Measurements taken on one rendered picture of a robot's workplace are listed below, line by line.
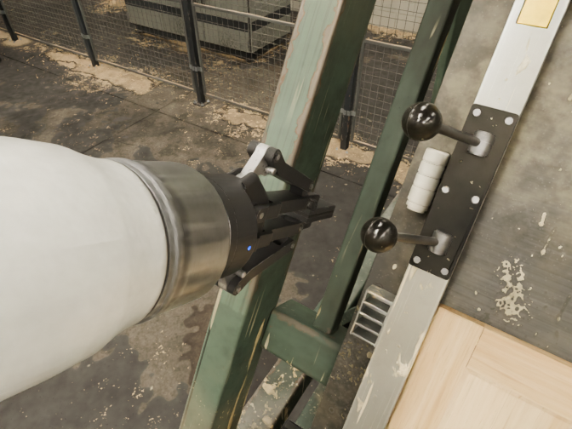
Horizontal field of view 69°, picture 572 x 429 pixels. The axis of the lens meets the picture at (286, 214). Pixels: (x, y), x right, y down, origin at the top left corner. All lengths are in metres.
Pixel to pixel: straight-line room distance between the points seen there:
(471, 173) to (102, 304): 0.42
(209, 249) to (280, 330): 0.51
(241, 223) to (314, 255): 2.10
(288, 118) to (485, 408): 0.45
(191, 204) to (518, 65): 0.41
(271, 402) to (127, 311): 0.86
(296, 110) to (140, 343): 1.71
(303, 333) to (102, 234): 0.57
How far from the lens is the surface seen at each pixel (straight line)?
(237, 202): 0.27
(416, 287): 0.55
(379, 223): 0.43
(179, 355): 2.05
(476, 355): 0.59
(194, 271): 0.23
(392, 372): 0.60
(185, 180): 0.24
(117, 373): 2.09
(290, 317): 0.72
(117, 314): 0.19
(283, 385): 1.06
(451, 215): 0.52
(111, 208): 0.18
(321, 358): 0.71
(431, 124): 0.42
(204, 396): 0.76
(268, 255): 0.38
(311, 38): 0.59
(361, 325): 0.60
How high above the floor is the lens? 1.74
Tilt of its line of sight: 42 degrees down
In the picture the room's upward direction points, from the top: straight up
